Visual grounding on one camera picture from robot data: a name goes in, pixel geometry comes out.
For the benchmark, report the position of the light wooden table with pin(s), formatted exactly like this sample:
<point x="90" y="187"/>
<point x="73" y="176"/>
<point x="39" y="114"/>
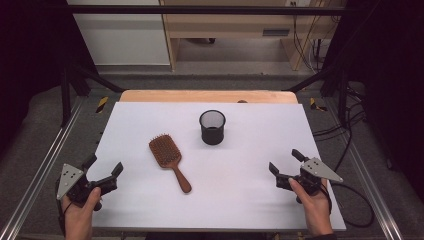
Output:
<point x="200" y="96"/>

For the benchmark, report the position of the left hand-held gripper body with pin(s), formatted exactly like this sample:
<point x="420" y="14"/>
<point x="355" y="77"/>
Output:
<point x="70" y="180"/>

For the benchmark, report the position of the black mesh cup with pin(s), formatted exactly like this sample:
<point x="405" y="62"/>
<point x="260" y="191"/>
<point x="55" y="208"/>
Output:
<point x="212" y="135"/>

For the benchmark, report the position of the black metal frame bar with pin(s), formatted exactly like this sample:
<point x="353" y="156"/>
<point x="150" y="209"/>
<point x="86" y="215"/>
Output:
<point x="200" y="10"/>

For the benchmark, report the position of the white board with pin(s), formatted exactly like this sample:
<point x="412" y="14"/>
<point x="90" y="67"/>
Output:
<point x="233" y="186"/>

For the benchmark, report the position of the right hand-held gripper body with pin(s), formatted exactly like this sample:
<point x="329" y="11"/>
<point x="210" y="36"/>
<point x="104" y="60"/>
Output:
<point x="316" y="170"/>

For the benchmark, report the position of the person's left hand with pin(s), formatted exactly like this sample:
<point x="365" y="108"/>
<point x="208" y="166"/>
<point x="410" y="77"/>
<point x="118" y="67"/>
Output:
<point x="78" y="220"/>

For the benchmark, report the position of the person's right hand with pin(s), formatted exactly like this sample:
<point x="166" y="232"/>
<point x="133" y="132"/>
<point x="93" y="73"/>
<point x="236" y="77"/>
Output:
<point x="316" y="210"/>

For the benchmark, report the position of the black frame strut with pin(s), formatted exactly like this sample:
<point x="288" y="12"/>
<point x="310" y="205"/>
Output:
<point x="341" y="96"/>
<point x="66" y="96"/>

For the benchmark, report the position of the yellow black tape strip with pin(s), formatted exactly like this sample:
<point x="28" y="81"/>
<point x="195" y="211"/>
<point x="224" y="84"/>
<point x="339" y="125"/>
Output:
<point x="102" y="104"/>
<point x="315" y="104"/>

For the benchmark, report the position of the wooden desk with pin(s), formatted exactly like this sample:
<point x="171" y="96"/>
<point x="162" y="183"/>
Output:
<point x="230" y="28"/>

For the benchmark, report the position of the black curtain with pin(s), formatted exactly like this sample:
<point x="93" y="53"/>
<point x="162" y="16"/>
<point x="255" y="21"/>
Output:
<point x="393" y="83"/>
<point x="30" y="66"/>

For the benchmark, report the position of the brown wooden paddle hairbrush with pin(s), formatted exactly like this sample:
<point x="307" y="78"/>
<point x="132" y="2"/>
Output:
<point x="165" y="153"/>

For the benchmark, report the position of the aluminium rail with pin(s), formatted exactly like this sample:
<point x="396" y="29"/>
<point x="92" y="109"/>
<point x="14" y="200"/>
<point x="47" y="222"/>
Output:
<point x="36" y="180"/>
<point x="370" y="186"/>

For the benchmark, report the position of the white cabinet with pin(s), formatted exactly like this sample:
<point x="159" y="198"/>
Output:
<point x="123" y="36"/>

